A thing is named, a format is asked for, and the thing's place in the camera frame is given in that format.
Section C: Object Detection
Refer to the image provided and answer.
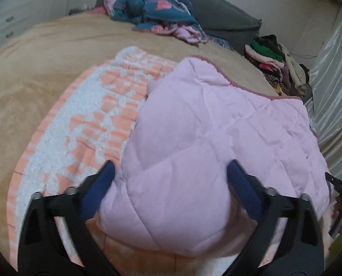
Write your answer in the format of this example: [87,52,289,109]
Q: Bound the pink quilted jacket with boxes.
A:
[98,57,330,257]

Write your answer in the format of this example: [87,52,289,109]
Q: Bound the dark blue floral duvet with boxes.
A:
[103,0,208,45]

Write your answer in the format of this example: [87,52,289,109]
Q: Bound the tan bed cover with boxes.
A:
[0,12,278,236]

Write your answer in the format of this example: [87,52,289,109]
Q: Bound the grey headboard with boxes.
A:
[95,0,263,56]

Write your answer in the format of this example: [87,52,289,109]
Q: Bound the white satin curtain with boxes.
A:
[307,6,342,180]

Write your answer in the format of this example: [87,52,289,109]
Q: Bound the orange white fleece blanket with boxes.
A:
[6,45,275,276]

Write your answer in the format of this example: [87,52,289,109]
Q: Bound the pile of folded clothes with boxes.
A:
[244,34,310,98]

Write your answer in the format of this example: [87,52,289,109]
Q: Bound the green garment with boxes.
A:
[328,232,342,265]

